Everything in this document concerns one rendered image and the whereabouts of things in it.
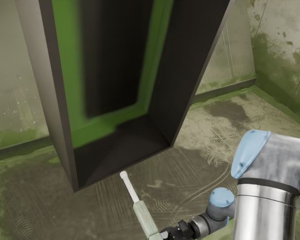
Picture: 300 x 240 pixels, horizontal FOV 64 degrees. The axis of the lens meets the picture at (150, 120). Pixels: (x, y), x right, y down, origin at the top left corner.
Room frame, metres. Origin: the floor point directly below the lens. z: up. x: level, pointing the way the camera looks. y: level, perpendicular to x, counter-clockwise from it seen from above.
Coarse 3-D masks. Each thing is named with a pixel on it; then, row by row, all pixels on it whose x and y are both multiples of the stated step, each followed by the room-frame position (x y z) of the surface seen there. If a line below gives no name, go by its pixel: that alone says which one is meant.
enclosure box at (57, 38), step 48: (48, 0) 0.51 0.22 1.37; (96, 0) 0.97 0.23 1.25; (144, 0) 1.10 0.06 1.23; (192, 0) 1.02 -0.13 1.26; (48, 48) 0.52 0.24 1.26; (96, 48) 1.00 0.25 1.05; (144, 48) 1.16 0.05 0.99; (192, 48) 0.98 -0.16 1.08; (48, 96) 0.66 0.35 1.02; (96, 96) 1.05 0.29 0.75; (144, 96) 1.26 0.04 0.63; (192, 96) 0.92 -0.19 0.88; (96, 144) 0.94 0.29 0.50; (144, 144) 0.99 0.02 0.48
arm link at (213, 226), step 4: (204, 212) 0.58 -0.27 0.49; (200, 216) 0.55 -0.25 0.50; (204, 216) 0.55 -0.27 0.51; (208, 216) 0.54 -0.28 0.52; (208, 220) 0.53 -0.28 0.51; (212, 220) 0.53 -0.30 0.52; (224, 220) 0.53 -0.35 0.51; (228, 220) 0.55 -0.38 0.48; (208, 224) 0.51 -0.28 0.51; (212, 224) 0.52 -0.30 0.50; (216, 224) 0.52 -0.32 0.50; (220, 224) 0.52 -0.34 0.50; (224, 224) 0.53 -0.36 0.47; (208, 228) 0.50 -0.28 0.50; (212, 228) 0.51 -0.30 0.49; (216, 228) 0.51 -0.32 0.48; (220, 228) 0.52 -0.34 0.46; (212, 232) 0.50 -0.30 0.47
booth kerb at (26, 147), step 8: (248, 80) 2.36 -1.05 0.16; (216, 88) 2.15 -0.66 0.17; (224, 88) 2.19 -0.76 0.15; (232, 88) 2.26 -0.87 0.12; (240, 88) 2.32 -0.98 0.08; (200, 96) 2.04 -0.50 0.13; (208, 96) 2.09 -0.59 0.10; (216, 96) 2.15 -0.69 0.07; (48, 136) 1.31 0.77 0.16; (16, 144) 1.20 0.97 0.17; (24, 144) 1.22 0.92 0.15; (32, 144) 1.25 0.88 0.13; (40, 144) 1.27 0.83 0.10; (48, 144) 1.30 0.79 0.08; (0, 152) 1.14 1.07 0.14; (8, 152) 1.16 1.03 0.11; (16, 152) 1.19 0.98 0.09; (24, 152) 1.21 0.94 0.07
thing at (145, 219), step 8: (120, 176) 0.71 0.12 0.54; (128, 184) 0.65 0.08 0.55; (136, 200) 0.58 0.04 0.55; (136, 208) 0.54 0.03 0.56; (144, 208) 0.54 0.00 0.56; (144, 216) 0.50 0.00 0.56; (144, 224) 0.47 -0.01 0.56; (152, 224) 0.47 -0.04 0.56; (144, 232) 0.45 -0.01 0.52; (152, 232) 0.44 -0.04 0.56
